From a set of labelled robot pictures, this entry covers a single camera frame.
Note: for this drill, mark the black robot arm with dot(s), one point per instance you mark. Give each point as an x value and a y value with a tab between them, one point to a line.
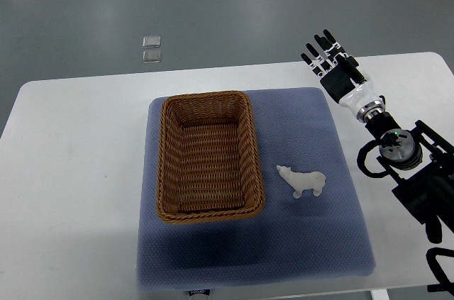
420	161

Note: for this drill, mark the brown wicker basket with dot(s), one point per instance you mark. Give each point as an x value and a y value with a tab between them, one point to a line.
208	162

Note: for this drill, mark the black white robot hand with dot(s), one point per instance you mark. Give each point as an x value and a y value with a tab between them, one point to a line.
342	78

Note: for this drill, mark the white bear figurine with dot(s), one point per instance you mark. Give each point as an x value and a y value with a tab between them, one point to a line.
300	182

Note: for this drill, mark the blue quilted mat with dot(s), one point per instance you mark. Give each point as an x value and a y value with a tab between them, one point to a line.
306	238

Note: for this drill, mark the upper metal floor plate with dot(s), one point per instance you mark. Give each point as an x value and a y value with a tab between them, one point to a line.
151	41

